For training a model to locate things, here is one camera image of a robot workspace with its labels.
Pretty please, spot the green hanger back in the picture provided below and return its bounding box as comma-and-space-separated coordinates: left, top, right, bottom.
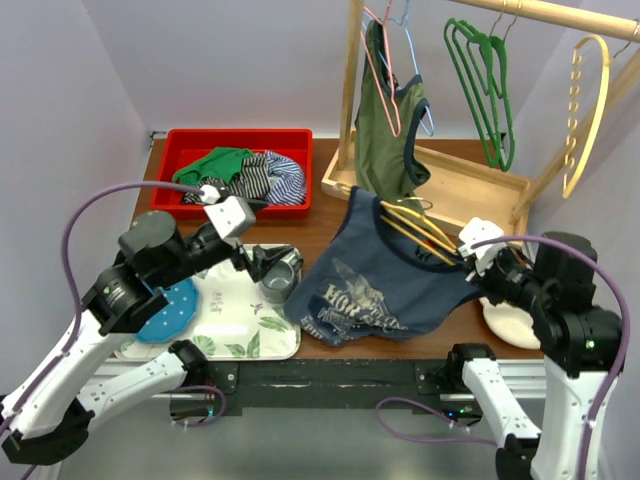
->
466, 11, 515, 172

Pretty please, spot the olive green tank top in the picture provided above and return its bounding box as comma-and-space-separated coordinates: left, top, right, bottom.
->
354, 21, 431, 201

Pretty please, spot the red plastic bin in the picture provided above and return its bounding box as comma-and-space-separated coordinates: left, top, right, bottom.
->
156, 129, 313, 220

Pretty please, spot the yellow notched hanger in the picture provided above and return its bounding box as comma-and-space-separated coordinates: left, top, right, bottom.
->
562, 34, 639, 199

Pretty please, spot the black white striped garment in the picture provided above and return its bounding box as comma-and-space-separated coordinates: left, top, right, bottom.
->
197, 154, 269, 200

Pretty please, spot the wooden clothes rack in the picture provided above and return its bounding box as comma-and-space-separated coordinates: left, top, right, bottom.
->
321, 1, 639, 235

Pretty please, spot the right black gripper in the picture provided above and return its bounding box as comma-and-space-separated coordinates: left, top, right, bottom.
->
464, 240, 552, 310

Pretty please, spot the blue dotted plate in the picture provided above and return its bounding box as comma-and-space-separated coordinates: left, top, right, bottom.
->
134, 278, 199, 344

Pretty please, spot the leaf pattern tray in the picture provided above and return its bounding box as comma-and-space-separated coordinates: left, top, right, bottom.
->
114, 260, 300, 362

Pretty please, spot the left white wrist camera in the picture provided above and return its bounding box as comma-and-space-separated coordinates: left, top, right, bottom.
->
200, 185, 256, 240

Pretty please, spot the light blue wire hanger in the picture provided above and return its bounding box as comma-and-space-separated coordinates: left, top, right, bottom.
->
390, 0, 435, 137

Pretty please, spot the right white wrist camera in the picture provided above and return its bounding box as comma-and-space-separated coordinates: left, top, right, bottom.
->
458, 217, 507, 276

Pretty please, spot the cream divided plate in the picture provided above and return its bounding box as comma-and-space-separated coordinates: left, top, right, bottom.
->
479, 297, 540, 350

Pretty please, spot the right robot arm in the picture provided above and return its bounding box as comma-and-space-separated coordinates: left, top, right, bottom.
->
445, 218, 630, 479

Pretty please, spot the green garment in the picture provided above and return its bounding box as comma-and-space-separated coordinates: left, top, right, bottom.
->
171, 147, 254, 188

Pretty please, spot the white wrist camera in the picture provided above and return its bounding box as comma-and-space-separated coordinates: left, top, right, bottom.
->
200, 185, 256, 240
458, 217, 507, 276

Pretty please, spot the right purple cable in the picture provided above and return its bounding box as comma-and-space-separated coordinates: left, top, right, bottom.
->
374, 235, 632, 480

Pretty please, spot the grey ceramic mug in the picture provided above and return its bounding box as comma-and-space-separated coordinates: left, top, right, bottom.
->
258, 252, 304, 304

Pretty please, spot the pink wire hanger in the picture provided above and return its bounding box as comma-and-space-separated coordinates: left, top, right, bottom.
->
360, 0, 402, 137

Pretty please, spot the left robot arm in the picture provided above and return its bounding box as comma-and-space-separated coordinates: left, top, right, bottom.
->
1, 197, 293, 466

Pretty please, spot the blue white striped garment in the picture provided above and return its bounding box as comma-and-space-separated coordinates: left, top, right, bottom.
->
264, 150, 307, 206

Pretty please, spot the navy blue tank top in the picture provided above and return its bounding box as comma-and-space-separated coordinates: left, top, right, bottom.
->
283, 187, 482, 347

